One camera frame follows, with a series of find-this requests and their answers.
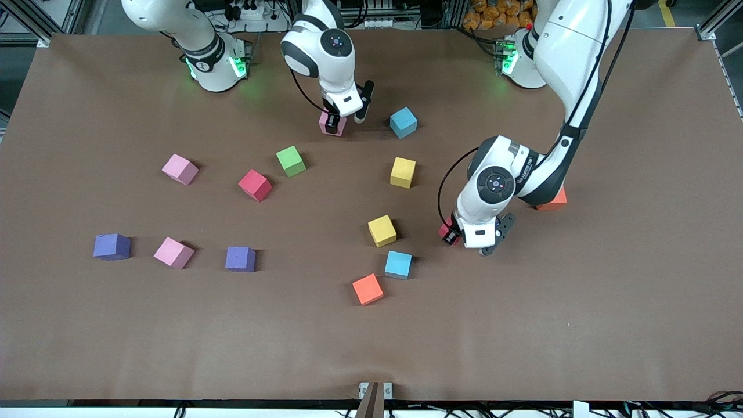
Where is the pink foam cube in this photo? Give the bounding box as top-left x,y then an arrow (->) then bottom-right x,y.
161,154 -> 200,186
318,110 -> 348,138
153,237 -> 196,270

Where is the green foam cube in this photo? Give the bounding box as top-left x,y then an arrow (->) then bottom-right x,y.
275,146 -> 307,178

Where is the blue foam cube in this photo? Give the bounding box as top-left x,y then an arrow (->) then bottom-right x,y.
389,107 -> 419,140
384,250 -> 413,280

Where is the yellow foam cube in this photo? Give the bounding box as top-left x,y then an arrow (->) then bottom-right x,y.
367,215 -> 398,248
389,157 -> 417,189

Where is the orange foam cube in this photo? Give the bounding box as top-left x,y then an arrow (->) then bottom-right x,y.
352,273 -> 385,306
535,186 -> 568,211

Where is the metal equipment rack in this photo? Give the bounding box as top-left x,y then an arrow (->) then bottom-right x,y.
342,0 -> 401,30

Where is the brown paper table cover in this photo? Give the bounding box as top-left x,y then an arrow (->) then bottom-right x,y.
0,28 -> 743,402

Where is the white power strip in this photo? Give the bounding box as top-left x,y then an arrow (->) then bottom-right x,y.
223,0 -> 291,33

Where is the purple foam cube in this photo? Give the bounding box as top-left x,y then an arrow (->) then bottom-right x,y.
93,233 -> 132,261
225,246 -> 257,273

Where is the pile of orange objects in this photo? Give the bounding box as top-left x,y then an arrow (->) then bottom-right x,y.
463,0 -> 538,31

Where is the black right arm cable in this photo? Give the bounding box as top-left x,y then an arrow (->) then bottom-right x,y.
289,67 -> 327,114

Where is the metal table edge bracket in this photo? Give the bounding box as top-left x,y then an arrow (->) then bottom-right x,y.
355,381 -> 394,418

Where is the aluminium frame post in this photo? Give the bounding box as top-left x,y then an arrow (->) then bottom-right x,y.
695,0 -> 743,42
12,0 -> 88,48

